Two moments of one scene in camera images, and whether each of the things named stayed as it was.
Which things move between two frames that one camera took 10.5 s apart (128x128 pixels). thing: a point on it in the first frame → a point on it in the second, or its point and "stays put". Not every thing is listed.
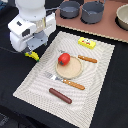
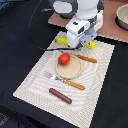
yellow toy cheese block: [86, 43] stays put
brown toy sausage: [60, 95] stays put
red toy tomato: [64, 59] stays put
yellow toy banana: [33, 55] → [62, 40]
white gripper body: [26, 35] → [81, 31]
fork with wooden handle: [67, 82] stays put
